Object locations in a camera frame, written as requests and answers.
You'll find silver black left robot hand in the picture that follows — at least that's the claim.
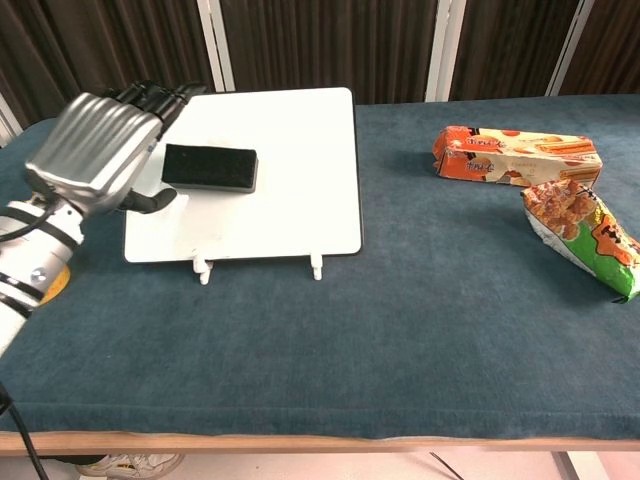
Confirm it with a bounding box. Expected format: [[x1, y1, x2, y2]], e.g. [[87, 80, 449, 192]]
[[24, 81, 209, 219]]

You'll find black eraser block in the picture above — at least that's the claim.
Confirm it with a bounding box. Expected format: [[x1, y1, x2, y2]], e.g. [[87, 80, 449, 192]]
[[160, 143, 259, 196]]

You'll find white board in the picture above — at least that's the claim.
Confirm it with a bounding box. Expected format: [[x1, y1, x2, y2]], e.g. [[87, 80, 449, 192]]
[[123, 86, 363, 265]]

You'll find yellow tape roll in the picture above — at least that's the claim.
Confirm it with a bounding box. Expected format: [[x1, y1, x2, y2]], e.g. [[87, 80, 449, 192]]
[[36, 263, 72, 307]]

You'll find white plastic board stand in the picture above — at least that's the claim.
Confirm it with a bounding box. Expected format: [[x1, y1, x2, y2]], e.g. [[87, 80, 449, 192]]
[[192, 252, 325, 287]]

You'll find brown pleated curtain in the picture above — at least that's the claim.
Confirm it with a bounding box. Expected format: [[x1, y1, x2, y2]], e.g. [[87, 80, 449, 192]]
[[0, 0, 640, 129]]

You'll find white sneaker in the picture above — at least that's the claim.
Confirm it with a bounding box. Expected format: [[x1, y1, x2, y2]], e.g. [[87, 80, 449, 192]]
[[77, 453, 184, 479]]

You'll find teal table cloth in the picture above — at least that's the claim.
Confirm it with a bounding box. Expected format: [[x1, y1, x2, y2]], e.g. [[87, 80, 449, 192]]
[[0, 92, 640, 442]]

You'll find orange biscuit box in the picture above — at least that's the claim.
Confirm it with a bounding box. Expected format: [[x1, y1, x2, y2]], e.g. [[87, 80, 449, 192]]
[[431, 125, 604, 189]]

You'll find green orange snack bag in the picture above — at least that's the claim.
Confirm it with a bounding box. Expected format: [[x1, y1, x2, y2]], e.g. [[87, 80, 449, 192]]
[[520, 178, 640, 304]]

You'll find grey table leg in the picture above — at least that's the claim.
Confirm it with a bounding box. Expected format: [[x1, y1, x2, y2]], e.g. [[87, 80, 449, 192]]
[[551, 451, 609, 480]]

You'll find white frame post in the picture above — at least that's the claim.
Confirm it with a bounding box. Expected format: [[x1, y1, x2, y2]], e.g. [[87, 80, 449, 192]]
[[0, 92, 24, 149], [424, 0, 469, 104], [196, 0, 237, 94], [544, 0, 597, 97]]

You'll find black cable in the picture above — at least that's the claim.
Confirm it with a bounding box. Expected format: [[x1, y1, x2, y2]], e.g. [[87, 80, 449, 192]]
[[0, 380, 42, 480]]

